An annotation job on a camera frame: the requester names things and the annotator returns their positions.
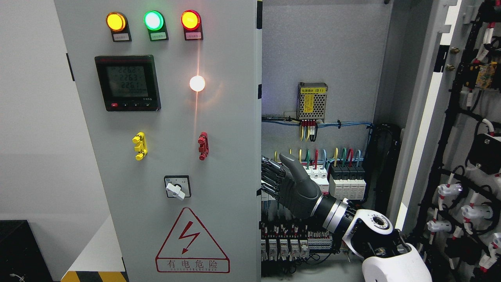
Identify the grey robotic right hand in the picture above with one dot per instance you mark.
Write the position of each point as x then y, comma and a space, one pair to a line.
290, 185

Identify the grey cabinet door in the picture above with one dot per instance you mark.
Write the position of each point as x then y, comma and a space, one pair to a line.
208, 85
441, 87

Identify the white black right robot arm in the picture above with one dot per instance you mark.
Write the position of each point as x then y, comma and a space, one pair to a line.
371, 236

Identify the red indicator lamp left door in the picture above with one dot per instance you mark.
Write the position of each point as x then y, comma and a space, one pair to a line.
192, 25

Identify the green indicator lamp left door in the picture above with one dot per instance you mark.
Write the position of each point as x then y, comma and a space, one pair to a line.
155, 24

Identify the yellow indicator lamp left door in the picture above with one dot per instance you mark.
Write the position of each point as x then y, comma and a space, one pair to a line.
119, 28

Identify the white socket breaker row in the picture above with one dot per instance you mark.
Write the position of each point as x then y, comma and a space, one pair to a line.
319, 175

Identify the relay terminal block row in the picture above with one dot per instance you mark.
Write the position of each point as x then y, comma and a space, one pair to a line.
293, 240

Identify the black white surge protector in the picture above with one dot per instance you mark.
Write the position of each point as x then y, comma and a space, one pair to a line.
347, 182

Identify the perforated metal power supply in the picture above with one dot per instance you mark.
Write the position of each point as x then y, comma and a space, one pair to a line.
311, 100

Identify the red electric hazard sticker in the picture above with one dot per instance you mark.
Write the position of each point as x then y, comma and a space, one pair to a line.
190, 248

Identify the black digital power meter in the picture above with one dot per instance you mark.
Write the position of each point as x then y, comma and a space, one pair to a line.
128, 83

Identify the red terminal post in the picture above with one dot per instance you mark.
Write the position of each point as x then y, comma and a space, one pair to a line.
203, 146

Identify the white rotary selector switch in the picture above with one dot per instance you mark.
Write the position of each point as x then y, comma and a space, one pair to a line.
177, 186

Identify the yellow terminal post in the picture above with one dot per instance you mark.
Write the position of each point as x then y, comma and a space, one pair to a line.
140, 146

